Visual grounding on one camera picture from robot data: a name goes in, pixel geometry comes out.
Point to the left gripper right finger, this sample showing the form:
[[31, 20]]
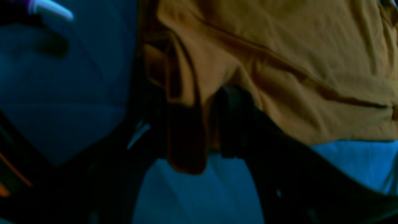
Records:
[[295, 184]]

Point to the blue table cloth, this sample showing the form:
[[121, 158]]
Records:
[[66, 86]]

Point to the orange t-shirt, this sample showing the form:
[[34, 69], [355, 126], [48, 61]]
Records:
[[322, 70]]

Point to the purple glue tube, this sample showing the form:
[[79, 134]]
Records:
[[49, 8]]

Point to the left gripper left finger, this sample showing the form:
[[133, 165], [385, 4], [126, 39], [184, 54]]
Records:
[[100, 185]]

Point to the orange utility knife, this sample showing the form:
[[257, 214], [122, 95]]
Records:
[[12, 181]]

